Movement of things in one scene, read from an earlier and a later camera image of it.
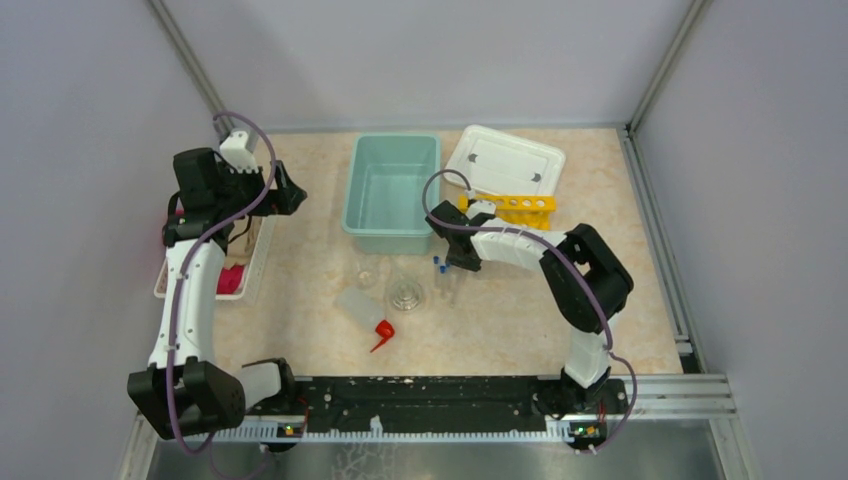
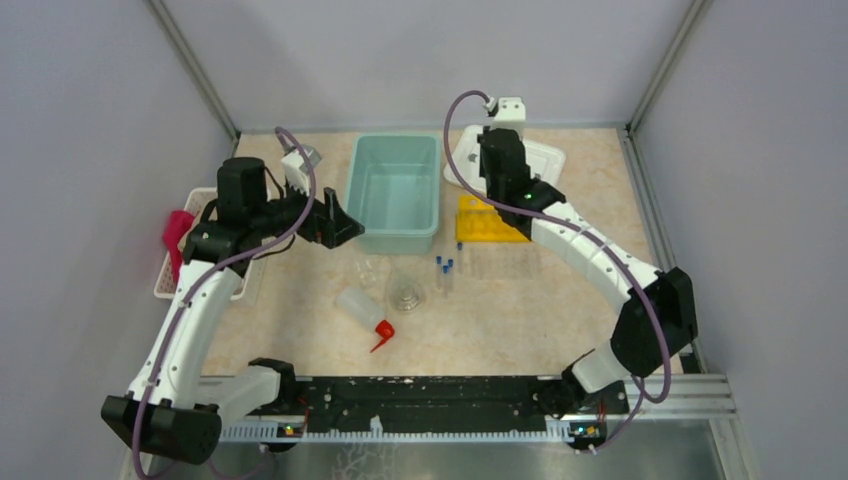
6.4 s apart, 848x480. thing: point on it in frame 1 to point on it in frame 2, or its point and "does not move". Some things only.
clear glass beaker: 406,295 does not move
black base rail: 437,404 does not move
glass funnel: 391,267 does not move
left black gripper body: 242,189 to 320,228
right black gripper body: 466,263 to 494,190
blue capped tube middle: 443,270 does not move
